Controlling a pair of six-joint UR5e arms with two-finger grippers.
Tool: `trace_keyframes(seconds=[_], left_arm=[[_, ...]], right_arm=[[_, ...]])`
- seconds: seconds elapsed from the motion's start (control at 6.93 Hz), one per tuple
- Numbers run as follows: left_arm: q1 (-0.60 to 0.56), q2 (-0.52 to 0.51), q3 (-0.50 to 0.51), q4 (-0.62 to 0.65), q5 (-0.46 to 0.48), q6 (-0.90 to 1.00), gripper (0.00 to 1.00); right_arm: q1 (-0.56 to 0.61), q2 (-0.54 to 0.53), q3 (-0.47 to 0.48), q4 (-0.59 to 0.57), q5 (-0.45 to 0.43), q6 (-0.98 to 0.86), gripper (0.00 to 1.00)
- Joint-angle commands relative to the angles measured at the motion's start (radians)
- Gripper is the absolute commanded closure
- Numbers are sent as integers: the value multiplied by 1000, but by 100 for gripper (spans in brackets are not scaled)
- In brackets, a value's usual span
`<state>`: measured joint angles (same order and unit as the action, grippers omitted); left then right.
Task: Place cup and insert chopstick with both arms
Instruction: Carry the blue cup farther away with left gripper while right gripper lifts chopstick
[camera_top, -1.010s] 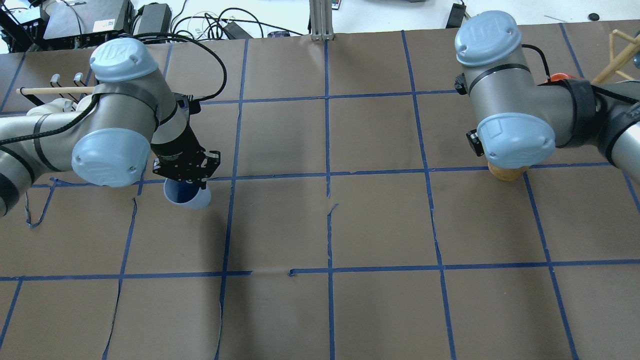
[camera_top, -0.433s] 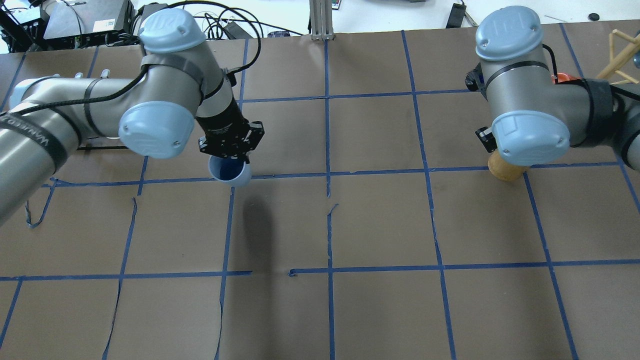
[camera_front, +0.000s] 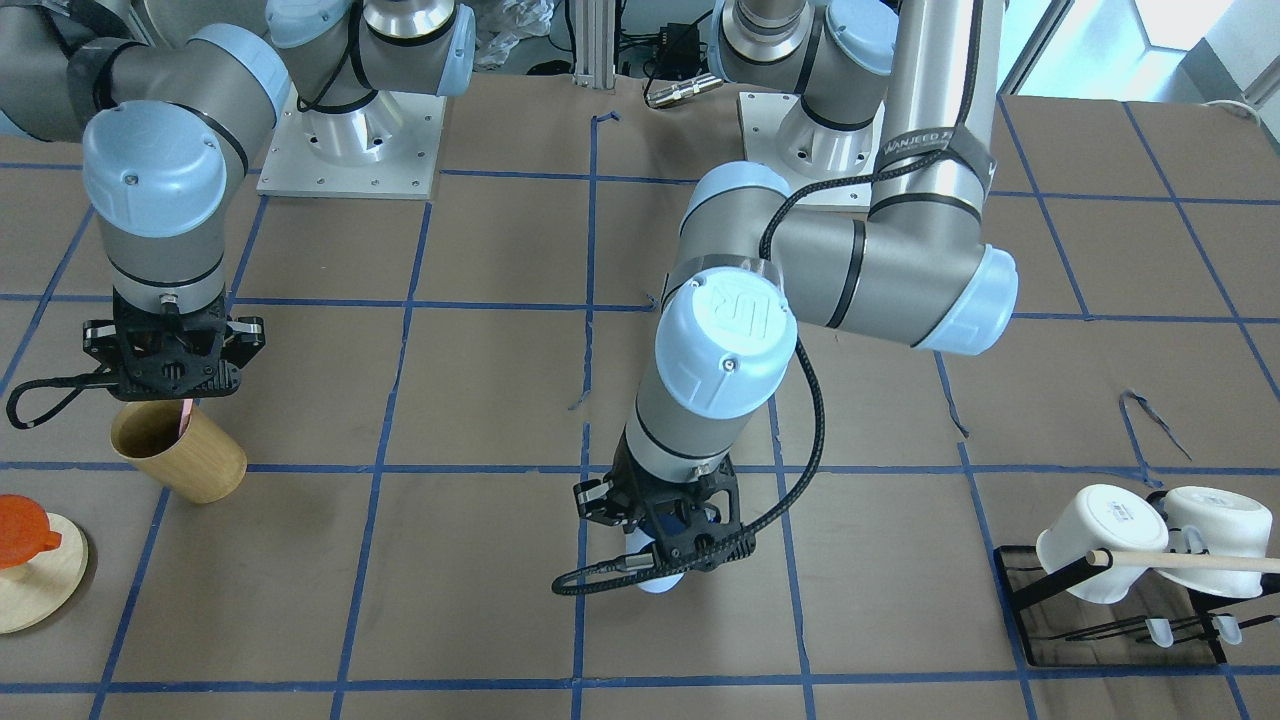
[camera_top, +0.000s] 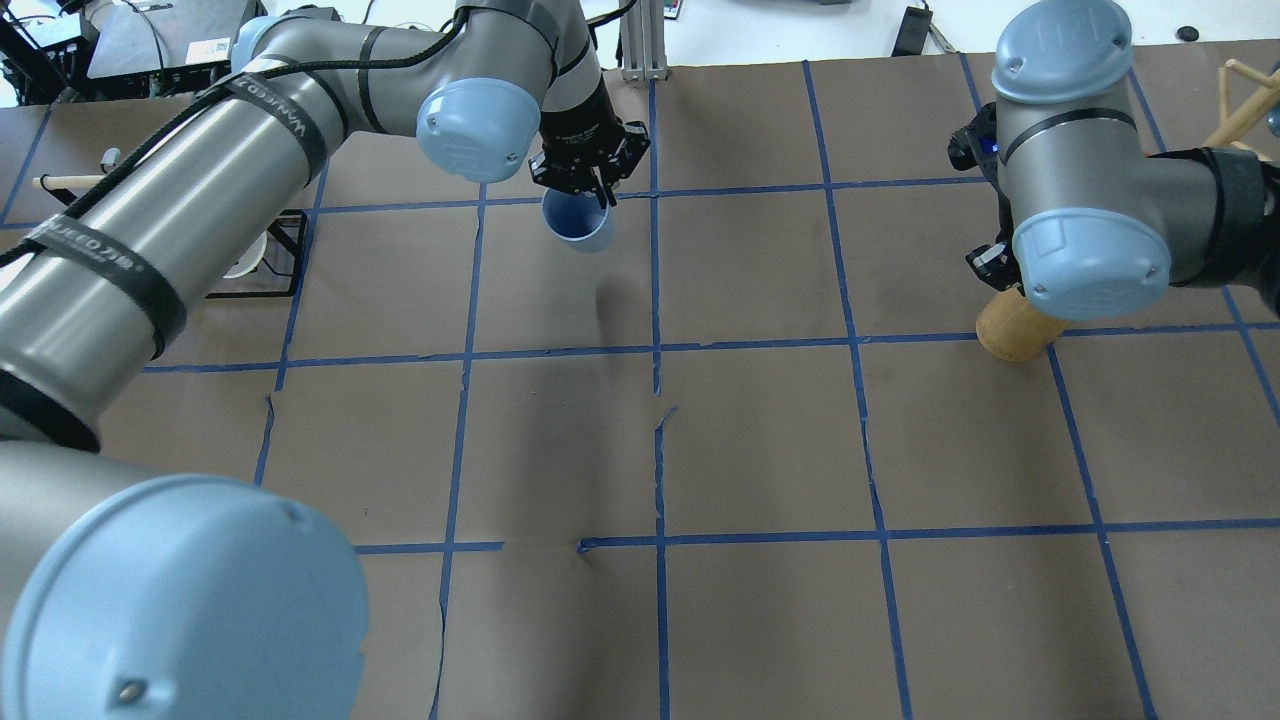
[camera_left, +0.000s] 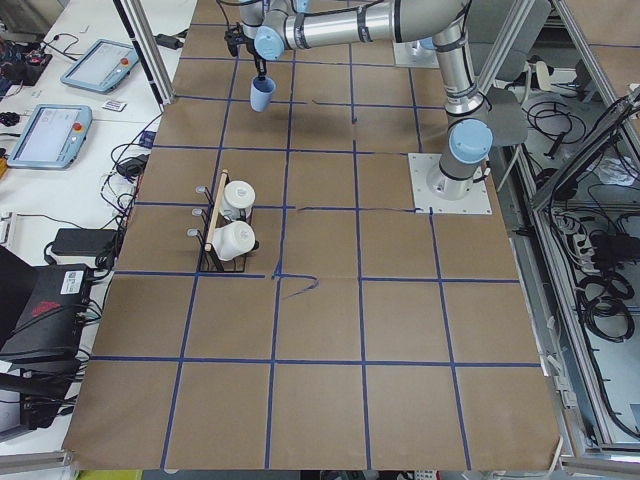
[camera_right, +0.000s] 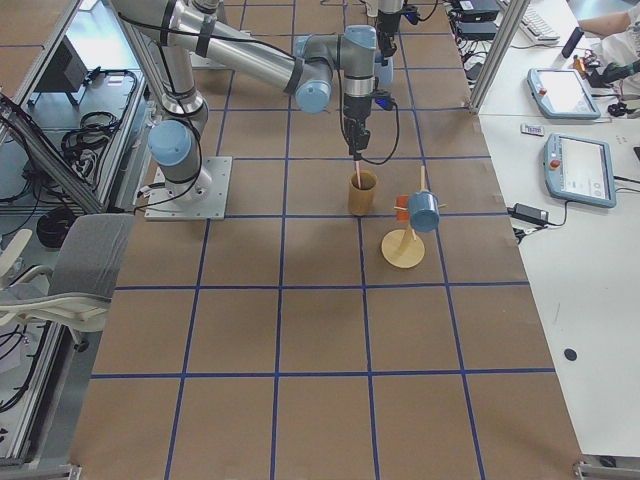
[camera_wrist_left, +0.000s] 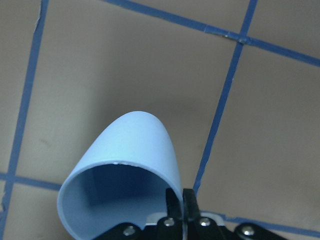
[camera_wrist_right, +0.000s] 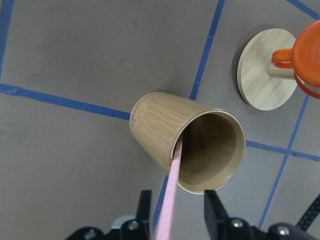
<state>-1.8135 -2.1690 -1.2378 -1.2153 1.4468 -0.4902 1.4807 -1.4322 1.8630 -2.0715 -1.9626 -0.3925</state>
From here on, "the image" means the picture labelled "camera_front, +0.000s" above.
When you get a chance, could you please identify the black wire mug rack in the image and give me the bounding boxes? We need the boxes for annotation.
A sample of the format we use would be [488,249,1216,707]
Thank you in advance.
[995,544,1277,670]

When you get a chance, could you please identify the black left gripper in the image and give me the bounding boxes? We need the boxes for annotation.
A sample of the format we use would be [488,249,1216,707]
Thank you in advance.
[573,457,756,573]

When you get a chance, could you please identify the orange cup on stand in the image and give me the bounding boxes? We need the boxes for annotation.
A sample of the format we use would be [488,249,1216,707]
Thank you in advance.
[1,495,61,570]

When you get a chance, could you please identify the white mug far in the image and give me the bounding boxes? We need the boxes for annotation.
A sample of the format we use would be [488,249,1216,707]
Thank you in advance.
[1157,486,1274,600]

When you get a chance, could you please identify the white mug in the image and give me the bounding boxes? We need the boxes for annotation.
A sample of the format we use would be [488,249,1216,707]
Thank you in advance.
[1036,484,1169,573]
[1157,486,1274,600]

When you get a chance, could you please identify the light blue plastic cup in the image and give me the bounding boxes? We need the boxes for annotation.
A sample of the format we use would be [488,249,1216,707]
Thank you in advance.
[625,503,724,594]

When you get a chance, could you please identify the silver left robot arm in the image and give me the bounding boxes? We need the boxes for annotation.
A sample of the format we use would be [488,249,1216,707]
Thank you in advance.
[554,1,1018,594]

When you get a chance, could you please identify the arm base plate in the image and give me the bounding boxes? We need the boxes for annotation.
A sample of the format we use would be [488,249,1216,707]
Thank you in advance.
[257,91,447,201]
[739,91,884,190]

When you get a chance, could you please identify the black cable loop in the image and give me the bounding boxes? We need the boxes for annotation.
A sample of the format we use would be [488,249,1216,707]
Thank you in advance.
[6,370,119,430]

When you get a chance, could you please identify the round wooden coaster stand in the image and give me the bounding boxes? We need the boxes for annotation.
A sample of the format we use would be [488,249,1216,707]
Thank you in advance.
[1,512,91,634]

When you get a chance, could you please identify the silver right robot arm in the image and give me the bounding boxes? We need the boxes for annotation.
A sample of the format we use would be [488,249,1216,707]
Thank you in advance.
[1,1,476,414]

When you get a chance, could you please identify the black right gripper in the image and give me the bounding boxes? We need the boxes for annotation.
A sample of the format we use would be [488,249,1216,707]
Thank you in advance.
[82,299,266,402]

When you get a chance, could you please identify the pink chopsticks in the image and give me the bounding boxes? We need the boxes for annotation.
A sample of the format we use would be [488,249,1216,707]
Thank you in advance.
[177,398,196,438]

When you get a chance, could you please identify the wooden chopstick holder cup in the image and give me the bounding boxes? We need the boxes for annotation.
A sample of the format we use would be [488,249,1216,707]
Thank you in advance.
[109,400,247,503]

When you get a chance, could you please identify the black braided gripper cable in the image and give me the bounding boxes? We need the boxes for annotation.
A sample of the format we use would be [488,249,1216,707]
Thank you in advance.
[552,40,991,597]

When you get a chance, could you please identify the white mug near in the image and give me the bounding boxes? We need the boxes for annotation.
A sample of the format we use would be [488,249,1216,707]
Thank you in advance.
[1036,484,1169,573]

